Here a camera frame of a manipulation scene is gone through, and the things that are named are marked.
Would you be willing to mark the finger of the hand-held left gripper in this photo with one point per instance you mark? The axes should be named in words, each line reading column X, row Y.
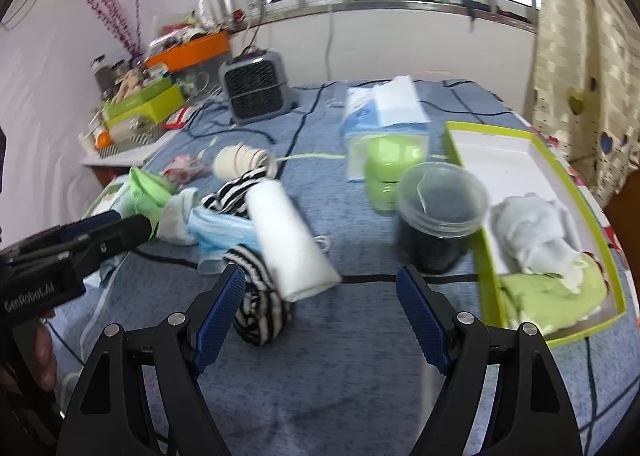
column 120, row 238
column 95, row 225

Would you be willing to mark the black white striped sock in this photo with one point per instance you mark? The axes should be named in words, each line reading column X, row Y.
column 235, row 191
column 260, row 316

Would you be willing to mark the blue lined bed sheet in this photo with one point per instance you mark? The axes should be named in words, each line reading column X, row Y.
column 350, row 386

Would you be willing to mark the green cardboard box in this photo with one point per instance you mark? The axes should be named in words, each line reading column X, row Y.
column 500, row 156

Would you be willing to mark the light green plastic jar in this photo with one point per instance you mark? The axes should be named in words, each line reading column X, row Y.
column 387, row 171

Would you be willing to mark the beige plush toy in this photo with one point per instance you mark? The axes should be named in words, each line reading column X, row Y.
column 129, row 83

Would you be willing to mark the white towel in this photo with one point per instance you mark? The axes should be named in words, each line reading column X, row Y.
column 290, row 246

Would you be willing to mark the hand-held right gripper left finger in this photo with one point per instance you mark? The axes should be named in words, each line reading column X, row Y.
column 220, row 321

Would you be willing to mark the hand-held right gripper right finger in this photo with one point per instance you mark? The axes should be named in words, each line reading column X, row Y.
column 422, row 326

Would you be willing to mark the pink flower branches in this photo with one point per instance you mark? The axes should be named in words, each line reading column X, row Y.
column 120, row 28

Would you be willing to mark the green padded cloth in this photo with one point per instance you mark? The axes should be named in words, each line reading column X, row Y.
column 550, row 301

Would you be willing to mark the red white packet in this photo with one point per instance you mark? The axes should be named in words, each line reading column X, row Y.
column 182, row 118

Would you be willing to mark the grey space heater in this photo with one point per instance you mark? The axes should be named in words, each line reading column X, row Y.
column 255, row 86

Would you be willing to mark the white socks bundle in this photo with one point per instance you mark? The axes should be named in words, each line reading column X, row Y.
column 530, row 236

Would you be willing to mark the light green cloth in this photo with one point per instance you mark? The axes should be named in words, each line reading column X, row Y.
column 150, row 191

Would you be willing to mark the blue face mask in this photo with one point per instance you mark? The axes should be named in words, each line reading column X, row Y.
column 220, row 231

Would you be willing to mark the white green wipes packet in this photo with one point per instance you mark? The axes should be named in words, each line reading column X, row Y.
column 107, row 196

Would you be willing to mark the clear plastic bag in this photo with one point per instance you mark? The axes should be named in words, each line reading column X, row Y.
column 207, row 11

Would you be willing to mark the green lidded box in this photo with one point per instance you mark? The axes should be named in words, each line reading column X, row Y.
column 150, row 106

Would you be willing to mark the orange storage box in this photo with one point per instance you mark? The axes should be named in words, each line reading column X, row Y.
column 195, row 53

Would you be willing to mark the beige patterned curtain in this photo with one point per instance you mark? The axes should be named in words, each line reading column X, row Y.
column 575, row 36

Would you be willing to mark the blue white tissue pack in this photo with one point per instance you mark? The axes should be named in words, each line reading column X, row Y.
column 380, row 111

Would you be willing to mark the beige sock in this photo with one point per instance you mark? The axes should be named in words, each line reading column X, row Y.
column 240, row 161

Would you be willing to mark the clear plastic round container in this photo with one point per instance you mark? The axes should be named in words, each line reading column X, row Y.
column 440, row 216

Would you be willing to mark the pink packet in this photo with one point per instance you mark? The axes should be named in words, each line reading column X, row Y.
column 182, row 168

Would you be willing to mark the person's left hand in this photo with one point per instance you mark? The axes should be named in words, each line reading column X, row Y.
column 46, row 356

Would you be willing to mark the grey chevron patterned box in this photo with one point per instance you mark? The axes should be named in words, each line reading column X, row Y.
column 135, row 141

